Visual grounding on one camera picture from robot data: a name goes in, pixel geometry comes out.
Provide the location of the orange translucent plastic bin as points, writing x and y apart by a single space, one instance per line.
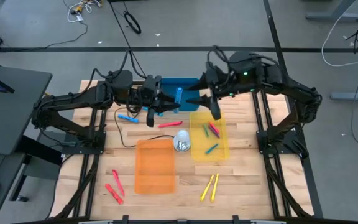
154 168

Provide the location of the black desk leg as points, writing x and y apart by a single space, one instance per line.
42 152

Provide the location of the yellow translucent plastic bin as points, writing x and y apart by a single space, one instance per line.
197 149

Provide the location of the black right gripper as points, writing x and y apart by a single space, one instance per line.
216 109

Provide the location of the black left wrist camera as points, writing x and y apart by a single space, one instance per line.
153 84

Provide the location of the red marker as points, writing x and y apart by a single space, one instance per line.
214 127
170 124
118 183
114 194

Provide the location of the grey table foot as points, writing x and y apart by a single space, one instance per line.
353 96
334 16

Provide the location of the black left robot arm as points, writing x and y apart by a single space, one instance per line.
73 99

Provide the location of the black desk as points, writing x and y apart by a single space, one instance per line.
11 124

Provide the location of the white bulb chrome lamp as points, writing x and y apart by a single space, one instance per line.
182 138

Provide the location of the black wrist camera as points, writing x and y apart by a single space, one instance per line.
221 76
153 84

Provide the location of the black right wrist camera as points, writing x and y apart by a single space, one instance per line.
221 76

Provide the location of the green marker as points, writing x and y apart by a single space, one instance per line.
205 130

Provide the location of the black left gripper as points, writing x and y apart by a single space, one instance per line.
150 119

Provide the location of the black beam with light strips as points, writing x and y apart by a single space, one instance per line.
154 222

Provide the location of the teal marker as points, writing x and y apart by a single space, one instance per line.
212 148

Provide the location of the black metal table frame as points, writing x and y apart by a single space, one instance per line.
261 150

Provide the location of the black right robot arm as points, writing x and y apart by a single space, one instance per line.
291 90

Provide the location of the purple marker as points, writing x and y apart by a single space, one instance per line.
213 131

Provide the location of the blue plastic bin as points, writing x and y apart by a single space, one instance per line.
171 84

